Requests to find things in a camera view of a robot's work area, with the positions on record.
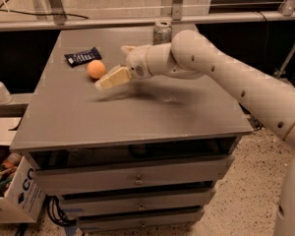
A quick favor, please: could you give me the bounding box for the orange fruit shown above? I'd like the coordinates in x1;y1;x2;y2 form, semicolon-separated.
87;60;106;79

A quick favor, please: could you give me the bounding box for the black cable bundle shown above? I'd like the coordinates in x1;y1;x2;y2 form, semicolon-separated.
45;196;78;228

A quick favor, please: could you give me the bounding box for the grey drawer cabinet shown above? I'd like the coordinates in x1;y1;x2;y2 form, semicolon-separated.
12;28;251;232

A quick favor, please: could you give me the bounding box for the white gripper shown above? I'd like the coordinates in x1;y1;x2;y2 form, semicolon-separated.
94;45;151;90

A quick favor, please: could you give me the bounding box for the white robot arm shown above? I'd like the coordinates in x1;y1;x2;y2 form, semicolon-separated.
95;29;295;236

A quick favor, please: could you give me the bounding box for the white cardboard box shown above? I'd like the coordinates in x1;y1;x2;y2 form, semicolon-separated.
0;157;45;223

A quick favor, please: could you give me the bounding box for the silver soda can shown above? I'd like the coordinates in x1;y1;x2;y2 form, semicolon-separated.
153;21;172;44

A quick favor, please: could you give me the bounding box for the dark snack bar wrapper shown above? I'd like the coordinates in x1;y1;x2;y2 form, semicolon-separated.
64;47;102;67

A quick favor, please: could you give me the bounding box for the metal frame rail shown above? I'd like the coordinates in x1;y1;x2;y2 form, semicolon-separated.
0;11;295;31

